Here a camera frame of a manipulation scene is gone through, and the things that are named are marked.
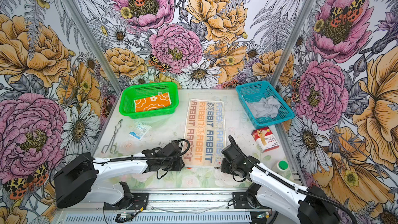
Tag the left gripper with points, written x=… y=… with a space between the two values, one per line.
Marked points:
x=178 y=167

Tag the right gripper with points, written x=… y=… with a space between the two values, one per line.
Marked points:
x=223 y=168

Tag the grey blue towel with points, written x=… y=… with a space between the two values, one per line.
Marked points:
x=206 y=132

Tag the orange white patterned towel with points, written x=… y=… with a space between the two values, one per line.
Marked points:
x=152 y=103

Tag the plain grey towel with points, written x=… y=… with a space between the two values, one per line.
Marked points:
x=266 y=107

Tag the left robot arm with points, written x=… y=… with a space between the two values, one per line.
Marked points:
x=85 y=179

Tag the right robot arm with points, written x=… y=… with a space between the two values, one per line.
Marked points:
x=301 y=204

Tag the small blue white packet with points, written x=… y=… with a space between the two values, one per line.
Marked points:
x=139 y=131

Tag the red white small box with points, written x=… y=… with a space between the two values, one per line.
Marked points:
x=265 y=139

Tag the white bottle green cap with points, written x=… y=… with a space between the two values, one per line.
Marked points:
x=282 y=166

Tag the metal tongs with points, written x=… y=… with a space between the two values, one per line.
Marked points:
x=111 y=147

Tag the green plastic basket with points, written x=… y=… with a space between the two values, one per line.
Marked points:
x=133 y=93

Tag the teal plastic basket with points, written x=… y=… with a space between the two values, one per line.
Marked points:
x=254 y=92

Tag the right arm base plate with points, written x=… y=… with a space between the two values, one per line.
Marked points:
x=244 y=200

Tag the aluminium front rail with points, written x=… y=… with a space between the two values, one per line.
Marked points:
x=179 y=206

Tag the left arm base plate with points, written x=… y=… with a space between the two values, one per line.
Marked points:
x=130 y=202

